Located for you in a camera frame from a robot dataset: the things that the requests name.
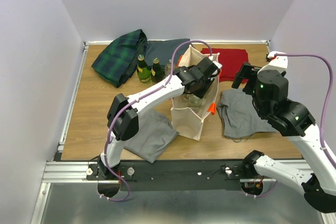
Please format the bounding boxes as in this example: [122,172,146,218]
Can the black mounting base plate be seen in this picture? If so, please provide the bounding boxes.
[86,158,279,193]

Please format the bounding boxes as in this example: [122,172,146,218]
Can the dark blue folded cloth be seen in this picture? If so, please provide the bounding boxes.
[144,38,190,69]

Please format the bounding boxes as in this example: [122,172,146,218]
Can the green glass bottle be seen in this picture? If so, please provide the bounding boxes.
[151,58,164,84]
[136,55,151,83]

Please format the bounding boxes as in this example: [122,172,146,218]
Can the green plaid cloth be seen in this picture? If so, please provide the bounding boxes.
[91,29,148,88]

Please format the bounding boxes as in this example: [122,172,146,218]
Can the grey folded cloth left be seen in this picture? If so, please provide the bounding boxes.
[124,110,179,163]

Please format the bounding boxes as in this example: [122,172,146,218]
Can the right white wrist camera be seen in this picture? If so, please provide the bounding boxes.
[265,51,288,73]

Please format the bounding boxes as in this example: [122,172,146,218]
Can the red folded cloth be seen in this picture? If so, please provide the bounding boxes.
[212,48,248,82]

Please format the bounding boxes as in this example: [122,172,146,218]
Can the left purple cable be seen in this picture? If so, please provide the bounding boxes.
[104,39,214,201]

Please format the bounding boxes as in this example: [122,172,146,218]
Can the beige canvas bag orange handles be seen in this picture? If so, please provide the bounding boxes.
[171,46,219,141]

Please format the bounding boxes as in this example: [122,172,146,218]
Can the aluminium frame rail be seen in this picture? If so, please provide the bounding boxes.
[30,162,91,224]

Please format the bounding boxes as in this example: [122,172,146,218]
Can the grey folded cloth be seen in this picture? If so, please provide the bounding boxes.
[217,89,277,142]
[124,110,179,163]

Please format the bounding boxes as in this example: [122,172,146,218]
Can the clear soda water bottle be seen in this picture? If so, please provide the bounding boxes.
[184,93,204,108]
[164,59,176,77]

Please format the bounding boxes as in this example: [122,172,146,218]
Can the grey folded cloth right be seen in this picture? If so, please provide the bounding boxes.
[217,89,277,142]

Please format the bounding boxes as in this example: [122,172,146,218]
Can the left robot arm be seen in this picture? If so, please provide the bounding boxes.
[98,56,222,179]

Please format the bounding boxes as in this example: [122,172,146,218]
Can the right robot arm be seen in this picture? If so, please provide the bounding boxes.
[232,63,335,214]

